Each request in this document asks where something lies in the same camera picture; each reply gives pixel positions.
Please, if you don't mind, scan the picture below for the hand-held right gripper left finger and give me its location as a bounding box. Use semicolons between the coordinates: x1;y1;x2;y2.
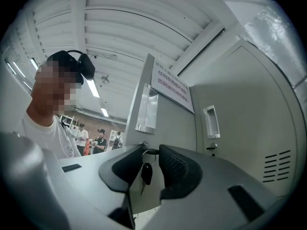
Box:
57;144;147;230

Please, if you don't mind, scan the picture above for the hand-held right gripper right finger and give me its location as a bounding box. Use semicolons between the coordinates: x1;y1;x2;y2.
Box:
158;144;278;230

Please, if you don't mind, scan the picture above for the black-headed key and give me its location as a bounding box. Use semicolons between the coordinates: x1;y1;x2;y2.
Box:
140;149;161;196
205;142;219;157

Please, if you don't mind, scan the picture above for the grey metal locker cabinet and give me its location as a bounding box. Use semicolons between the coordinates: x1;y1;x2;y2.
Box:
124;38;304;215

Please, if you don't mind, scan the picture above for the grey metal locker door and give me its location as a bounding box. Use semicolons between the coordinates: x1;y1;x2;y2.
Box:
124;53;159;153

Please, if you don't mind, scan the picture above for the orange cloth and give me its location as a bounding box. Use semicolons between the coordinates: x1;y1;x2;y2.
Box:
83;139;93;156

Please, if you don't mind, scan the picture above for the person's white t-shirt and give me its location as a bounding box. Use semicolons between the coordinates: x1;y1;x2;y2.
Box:
21;113;82;160

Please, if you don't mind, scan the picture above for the person's head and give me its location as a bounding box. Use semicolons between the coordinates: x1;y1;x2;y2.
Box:
26;50;96;127

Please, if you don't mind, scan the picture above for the white paper notice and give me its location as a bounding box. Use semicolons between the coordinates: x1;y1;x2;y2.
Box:
150;58;195;114

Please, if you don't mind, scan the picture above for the silver foil wrapped pillar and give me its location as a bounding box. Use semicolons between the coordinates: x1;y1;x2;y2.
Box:
236;5;307;105

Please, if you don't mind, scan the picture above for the black head-mounted camera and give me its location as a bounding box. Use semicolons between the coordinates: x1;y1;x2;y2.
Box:
66;49;96;85

